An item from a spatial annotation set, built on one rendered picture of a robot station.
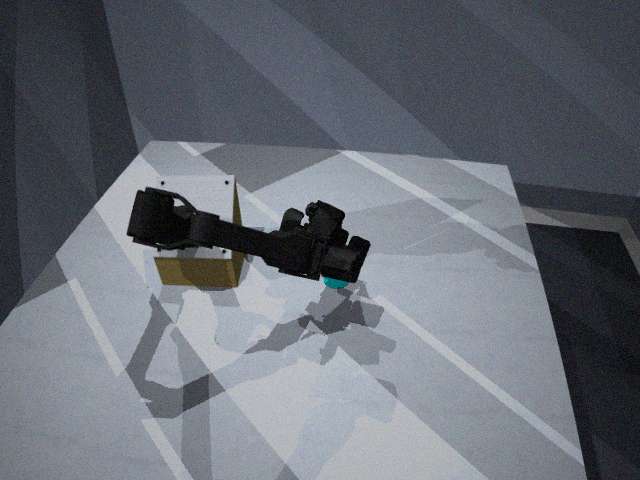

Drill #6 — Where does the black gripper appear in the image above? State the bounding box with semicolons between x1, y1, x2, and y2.
279;207;371;267

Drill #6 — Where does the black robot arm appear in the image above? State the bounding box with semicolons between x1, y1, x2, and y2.
127;187;362;284

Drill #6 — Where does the teal circle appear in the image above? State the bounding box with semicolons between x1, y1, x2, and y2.
324;277;348;289

